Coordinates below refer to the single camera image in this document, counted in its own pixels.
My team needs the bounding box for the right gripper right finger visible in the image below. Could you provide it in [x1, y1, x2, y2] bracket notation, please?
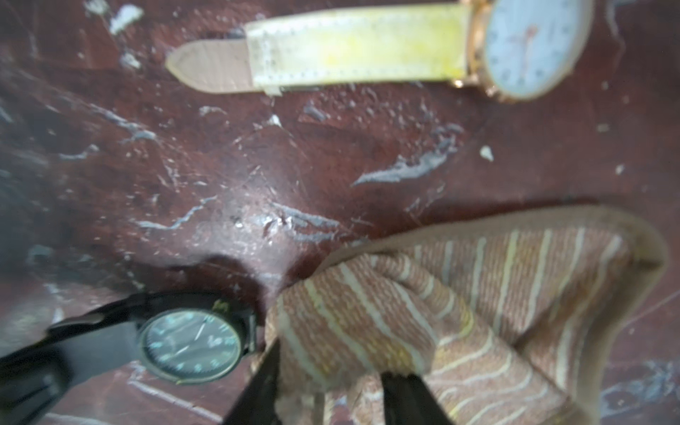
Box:
[381, 373, 453, 425]

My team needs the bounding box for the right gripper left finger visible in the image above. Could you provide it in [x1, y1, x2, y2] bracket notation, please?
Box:
[222, 340, 282, 425]

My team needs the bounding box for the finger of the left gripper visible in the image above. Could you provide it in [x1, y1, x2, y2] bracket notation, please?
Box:
[1, 339, 136, 424]

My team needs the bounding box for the small olive watch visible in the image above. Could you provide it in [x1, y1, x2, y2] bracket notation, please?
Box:
[44, 291, 257, 385]

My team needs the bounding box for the beige striped cloth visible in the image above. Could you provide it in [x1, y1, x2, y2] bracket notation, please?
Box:
[265, 205, 669, 424]

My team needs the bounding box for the cream strap watch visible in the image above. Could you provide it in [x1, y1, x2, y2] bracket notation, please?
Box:
[165, 0, 595, 102]

